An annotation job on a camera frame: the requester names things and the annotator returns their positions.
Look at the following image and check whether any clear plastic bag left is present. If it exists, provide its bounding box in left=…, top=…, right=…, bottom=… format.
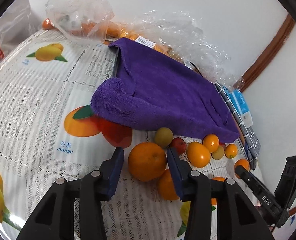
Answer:
left=46, top=0, right=114, bottom=44

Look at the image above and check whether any purple towel on tray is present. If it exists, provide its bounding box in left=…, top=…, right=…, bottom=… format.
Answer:
left=91, top=38, right=239, bottom=143

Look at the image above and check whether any clear plastic bag of oranges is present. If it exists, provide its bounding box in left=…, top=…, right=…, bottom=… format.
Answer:
left=107, top=10, right=245, bottom=90

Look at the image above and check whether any small red fruit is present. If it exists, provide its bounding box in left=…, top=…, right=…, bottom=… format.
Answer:
left=169, top=137, right=187, bottom=155

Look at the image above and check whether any large tangerine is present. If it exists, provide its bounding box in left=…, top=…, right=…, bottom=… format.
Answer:
left=234, top=159, right=250, bottom=179

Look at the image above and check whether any brown wooden door frame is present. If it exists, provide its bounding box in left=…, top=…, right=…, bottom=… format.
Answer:
left=240, top=14, right=295, bottom=92

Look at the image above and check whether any green round fruit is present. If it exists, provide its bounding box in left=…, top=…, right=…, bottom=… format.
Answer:
left=211, top=145, right=224, bottom=160
left=153, top=127, right=173, bottom=148

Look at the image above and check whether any small orange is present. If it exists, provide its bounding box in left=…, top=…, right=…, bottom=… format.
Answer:
left=202, top=134, right=220, bottom=153
left=187, top=142, right=210, bottom=168
left=224, top=144, right=238, bottom=159

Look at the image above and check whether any white plastic bag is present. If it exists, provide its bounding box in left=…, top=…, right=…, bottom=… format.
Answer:
left=0, top=0, right=35, bottom=62

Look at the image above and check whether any grey checked folded cloth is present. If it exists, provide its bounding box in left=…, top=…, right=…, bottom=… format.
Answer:
left=214, top=82, right=261, bottom=170

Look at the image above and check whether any blue tissue box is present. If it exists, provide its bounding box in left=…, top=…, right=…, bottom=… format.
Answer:
left=229, top=89, right=253, bottom=128

